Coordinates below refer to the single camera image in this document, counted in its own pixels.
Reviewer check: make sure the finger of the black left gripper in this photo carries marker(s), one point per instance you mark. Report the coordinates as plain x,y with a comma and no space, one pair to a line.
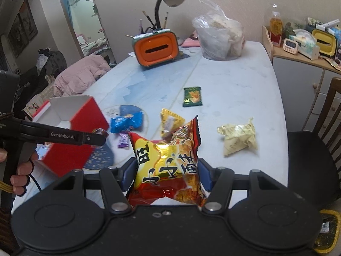
39,133

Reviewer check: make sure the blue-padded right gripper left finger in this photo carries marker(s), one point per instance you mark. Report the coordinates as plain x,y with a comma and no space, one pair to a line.
115,183

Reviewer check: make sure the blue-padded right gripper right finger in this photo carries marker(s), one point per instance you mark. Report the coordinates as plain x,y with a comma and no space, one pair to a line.
218,182

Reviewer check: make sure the purple candy wrapper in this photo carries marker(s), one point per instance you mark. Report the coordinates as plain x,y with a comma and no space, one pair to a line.
123,140

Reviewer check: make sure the cream snack packet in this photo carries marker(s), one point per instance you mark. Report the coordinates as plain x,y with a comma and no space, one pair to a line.
238,137

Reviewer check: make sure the red yellow rice cracker bag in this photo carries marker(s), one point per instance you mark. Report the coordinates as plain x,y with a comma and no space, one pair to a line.
168,170

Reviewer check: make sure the blue cookie snack packet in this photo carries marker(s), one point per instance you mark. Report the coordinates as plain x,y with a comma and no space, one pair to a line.
127,122

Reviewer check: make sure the red white cardboard box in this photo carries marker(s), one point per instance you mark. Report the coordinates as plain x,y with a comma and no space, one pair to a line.
78,113

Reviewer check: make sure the yellow snack packet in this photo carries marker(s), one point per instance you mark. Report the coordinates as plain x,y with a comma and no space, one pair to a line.
170,122

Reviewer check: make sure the green cracker packet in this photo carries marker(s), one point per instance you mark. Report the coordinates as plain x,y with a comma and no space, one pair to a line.
192,96

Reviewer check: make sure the person's left hand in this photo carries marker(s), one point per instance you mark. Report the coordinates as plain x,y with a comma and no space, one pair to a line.
20,179

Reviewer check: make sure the pink puffer jacket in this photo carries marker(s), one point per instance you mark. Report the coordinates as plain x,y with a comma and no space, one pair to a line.
77,78

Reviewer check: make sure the wooden chair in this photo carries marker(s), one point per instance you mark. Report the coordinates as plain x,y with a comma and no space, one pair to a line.
313,172

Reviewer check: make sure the white wooden cabinet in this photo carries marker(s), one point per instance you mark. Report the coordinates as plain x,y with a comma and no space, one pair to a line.
303,84

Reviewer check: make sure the orange green tissue box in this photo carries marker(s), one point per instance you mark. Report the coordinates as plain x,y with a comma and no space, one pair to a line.
156,47

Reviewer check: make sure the pink notebook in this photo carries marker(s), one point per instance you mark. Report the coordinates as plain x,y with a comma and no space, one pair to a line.
191,41

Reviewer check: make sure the clear plastic bag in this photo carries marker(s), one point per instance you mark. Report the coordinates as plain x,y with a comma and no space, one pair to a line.
220,37

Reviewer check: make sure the small white digital clock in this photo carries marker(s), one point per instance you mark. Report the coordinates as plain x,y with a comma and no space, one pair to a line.
290,46

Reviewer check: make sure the orange drink bottle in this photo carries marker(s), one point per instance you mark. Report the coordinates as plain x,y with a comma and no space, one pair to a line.
276,26

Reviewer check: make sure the yellow tissue box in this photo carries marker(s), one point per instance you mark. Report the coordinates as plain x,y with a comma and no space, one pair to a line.
326,42

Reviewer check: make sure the dark framed wall picture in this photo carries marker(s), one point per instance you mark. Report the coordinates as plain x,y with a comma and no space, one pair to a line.
23,29

